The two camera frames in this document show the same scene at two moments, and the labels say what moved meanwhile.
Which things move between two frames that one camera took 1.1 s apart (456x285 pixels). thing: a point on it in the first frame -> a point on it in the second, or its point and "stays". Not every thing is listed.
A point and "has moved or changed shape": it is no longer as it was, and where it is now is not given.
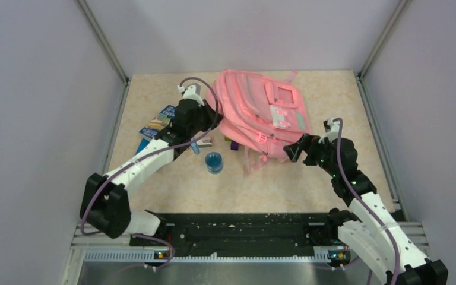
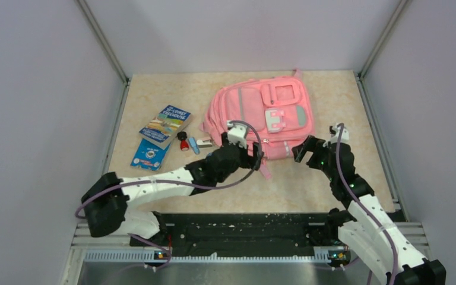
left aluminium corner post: (103, 40) stays
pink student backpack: (261, 114) has moved or changed shape
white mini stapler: (206, 143) stays
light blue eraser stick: (195, 146) stays
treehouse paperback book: (159, 123) stays
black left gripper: (214, 117) -> (250, 161)
